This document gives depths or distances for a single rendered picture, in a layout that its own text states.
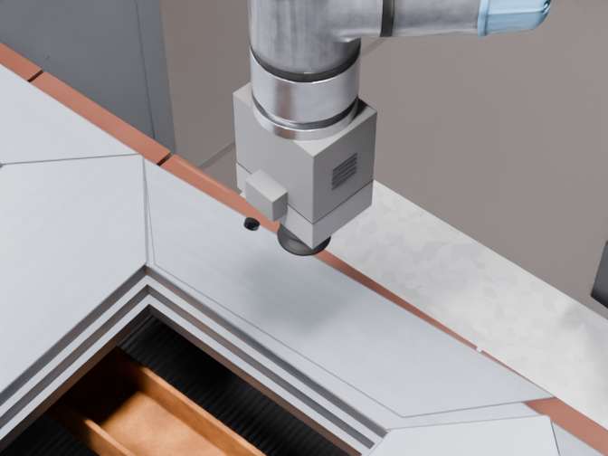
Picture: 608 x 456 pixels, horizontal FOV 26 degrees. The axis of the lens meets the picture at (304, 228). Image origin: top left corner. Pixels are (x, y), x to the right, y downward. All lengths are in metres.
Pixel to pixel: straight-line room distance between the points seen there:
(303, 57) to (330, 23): 0.03
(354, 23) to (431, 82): 1.70
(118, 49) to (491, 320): 0.69
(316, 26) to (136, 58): 1.00
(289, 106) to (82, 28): 0.85
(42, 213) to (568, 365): 0.53
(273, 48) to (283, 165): 0.12
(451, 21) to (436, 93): 1.67
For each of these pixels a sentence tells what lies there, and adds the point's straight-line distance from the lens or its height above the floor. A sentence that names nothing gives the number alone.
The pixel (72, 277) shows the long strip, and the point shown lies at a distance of 1.16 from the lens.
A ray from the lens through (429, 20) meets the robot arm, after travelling 0.84.
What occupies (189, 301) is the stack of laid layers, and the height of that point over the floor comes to 0.85.
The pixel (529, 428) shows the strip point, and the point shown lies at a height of 0.86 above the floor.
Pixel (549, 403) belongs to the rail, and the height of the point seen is 0.83.
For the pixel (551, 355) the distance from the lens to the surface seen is 1.33.
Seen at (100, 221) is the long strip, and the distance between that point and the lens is 1.19.
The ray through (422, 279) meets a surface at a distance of 1.37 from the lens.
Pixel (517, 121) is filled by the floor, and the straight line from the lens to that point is 2.48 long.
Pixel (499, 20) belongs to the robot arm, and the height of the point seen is 1.21.
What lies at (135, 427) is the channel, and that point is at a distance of 1.28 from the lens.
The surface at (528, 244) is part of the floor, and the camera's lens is 2.29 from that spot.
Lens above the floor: 1.78
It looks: 51 degrees down
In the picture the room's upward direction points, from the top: straight up
